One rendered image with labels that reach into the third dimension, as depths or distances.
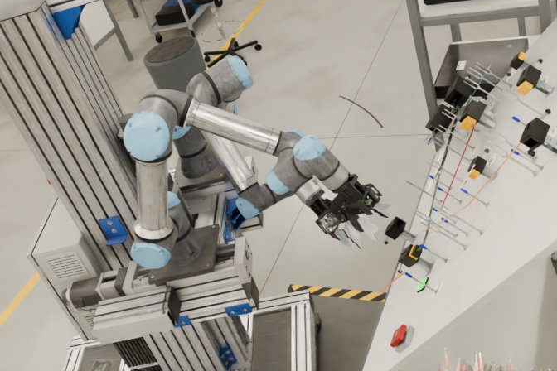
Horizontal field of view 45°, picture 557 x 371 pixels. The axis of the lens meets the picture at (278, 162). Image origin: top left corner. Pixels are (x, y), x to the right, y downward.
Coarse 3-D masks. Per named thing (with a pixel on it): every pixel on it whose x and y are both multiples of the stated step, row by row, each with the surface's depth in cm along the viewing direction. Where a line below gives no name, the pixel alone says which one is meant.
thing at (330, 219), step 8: (320, 192) 205; (312, 200) 203; (320, 200) 203; (312, 208) 204; (320, 208) 203; (328, 208) 204; (320, 216) 202; (328, 216) 202; (336, 216) 201; (344, 216) 206; (320, 224) 204; (328, 224) 202; (336, 224) 201
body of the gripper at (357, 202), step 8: (352, 176) 181; (344, 184) 180; (352, 184) 180; (360, 184) 183; (368, 184) 184; (336, 192) 182; (344, 192) 184; (352, 192) 182; (360, 192) 181; (368, 192) 183; (344, 200) 187; (352, 200) 184; (360, 200) 183; (368, 200) 184; (376, 200) 184; (344, 208) 187; (352, 208) 184; (360, 208) 183; (368, 208) 183
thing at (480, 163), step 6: (486, 150) 193; (480, 156) 192; (474, 162) 189; (480, 162) 189; (486, 162) 190; (468, 168) 191; (474, 168) 188; (480, 168) 188; (486, 168) 190; (480, 174) 189; (486, 174) 191; (492, 174) 190
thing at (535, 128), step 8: (536, 120) 155; (528, 128) 156; (536, 128) 155; (544, 128) 155; (528, 136) 154; (536, 136) 154; (544, 136) 154; (528, 144) 157; (536, 144) 155; (544, 144) 157; (552, 144) 155
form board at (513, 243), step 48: (528, 96) 204; (480, 144) 223; (432, 192) 247; (480, 192) 194; (528, 192) 160; (432, 240) 211; (480, 240) 172; (528, 240) 144; (480, 288) 154; (384, 336) 201; (432, 336) 165
